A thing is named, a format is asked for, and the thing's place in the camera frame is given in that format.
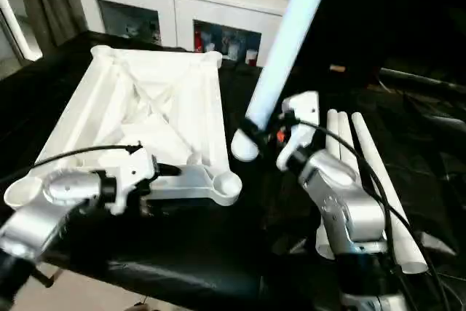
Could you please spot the white plastic table leg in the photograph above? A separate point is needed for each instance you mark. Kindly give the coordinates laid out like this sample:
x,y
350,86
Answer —
x,y
331,129
389,194
287,41
344,132

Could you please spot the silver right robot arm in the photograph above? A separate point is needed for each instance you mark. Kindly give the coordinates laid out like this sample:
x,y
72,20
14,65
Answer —
x,y
349,209

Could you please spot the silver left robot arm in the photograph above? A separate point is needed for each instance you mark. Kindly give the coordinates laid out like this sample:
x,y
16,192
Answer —
x,y
44,209

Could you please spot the white plastic table top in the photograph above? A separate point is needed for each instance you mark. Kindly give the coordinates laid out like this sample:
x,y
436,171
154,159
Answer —
x,y
145,107

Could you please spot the black mat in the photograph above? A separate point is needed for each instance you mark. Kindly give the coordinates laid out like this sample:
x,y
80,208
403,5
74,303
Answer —
x,y
182,253

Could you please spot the long black bar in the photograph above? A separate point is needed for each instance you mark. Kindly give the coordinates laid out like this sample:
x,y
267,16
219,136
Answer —
x,y
422,81

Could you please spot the white cabinet with glass doors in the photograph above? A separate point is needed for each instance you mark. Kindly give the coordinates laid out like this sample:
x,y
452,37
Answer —
x,y
167,1

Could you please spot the black case with yellow label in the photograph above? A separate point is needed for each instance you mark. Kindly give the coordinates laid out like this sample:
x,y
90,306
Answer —
x,y
393,12

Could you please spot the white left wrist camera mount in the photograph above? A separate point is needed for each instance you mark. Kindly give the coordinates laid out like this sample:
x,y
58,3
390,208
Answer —
x,y
132,176

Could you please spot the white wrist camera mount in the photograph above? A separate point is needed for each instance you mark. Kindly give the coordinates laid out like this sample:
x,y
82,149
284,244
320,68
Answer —
x,y
132,176
304,114

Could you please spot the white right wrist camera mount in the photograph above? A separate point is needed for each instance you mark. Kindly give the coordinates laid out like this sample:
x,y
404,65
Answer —
x,y
304,114

